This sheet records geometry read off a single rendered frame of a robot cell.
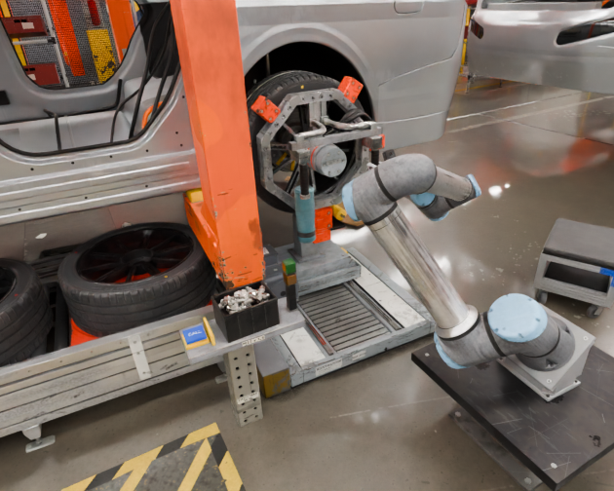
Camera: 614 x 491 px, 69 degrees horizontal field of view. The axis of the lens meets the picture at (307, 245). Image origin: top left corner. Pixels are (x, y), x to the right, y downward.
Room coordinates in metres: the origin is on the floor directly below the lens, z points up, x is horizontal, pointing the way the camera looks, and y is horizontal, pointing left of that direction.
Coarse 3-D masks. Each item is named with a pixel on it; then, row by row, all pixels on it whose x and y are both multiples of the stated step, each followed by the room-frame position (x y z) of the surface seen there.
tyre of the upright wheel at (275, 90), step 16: (272, 80) 2.13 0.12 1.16; (288, 80) 2.04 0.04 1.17; (304, 80) 2.05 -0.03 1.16; (320, 80) 2.08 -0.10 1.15; (336, 80) 2.14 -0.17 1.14; (256, 96) 2.05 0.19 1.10; (272, 96) 1.99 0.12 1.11; (256, 128) 1.96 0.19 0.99; (256, 144) 1.95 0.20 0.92; (256, 160) 1.95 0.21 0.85; (256, 176) 1.95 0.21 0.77; (256, 192) 1.96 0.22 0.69; (288, 208) 2.01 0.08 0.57
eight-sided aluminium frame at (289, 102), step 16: (288, 96) 1.96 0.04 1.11; (304, 96) 1.96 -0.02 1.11; (320, 96) 2.04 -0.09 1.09; (336, 96) 2.02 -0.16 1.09; (288, 112) 1.93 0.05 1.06; (272, 128) 1.90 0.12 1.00; (272, 176) 1.89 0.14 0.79; (352, 176) 2.06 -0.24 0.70; (272, 192) 1.89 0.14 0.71; (336, 192) 2.06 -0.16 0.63
